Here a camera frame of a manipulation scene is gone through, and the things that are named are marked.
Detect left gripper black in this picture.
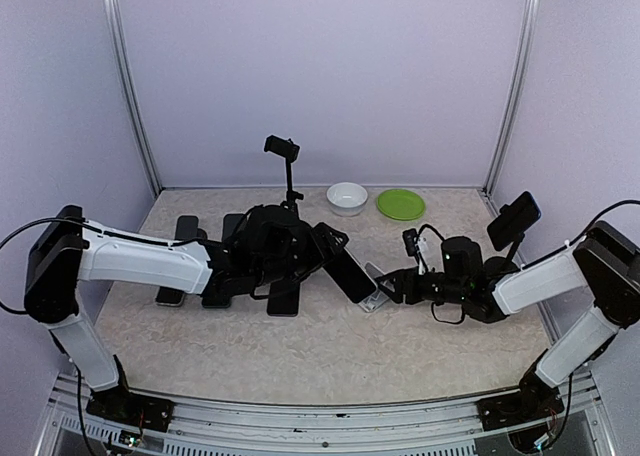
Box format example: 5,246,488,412
255,221,348,288

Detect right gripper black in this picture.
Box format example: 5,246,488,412
374,265,468,304

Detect white desktop phone stand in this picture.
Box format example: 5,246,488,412
358,262,388,313

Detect black phone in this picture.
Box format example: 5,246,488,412
201,294,232,309
267,280,300,317
487,191,541,251

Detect tall black clamp phone mount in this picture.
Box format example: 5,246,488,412
264,135,304,214

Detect dark grey folding phone stand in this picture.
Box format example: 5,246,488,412
175,215,208,241

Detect phone with clear case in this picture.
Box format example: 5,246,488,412
155,287,185,307

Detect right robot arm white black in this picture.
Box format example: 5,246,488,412
375,221,639,420

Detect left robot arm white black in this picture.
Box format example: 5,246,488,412
24,205,348,421

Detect black round base right stand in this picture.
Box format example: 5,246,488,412
483,233,525,277

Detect white ceramic bowl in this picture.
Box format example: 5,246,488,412
326,182,369,217

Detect green plate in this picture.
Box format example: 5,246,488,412
376,188,426,221

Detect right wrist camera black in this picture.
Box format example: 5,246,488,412
402,228,419,258

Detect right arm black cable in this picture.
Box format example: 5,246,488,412
417,199,640,325

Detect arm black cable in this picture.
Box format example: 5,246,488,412
0,217,211,315
417,199,640,325

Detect front aluminium rail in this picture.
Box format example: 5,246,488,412
27,372,622,455

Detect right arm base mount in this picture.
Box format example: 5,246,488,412
476,357,565,431

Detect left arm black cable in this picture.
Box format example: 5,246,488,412
0,217,211,315

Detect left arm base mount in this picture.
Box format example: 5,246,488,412
87,356,175,433

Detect right aluminium frame post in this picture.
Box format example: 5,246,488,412
483,0,541,199

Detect aluminium frame post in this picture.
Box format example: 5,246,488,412
103,0,164,198
483,0,541,199

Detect left aluminium frame post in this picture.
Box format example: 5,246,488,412
103,0,164,198

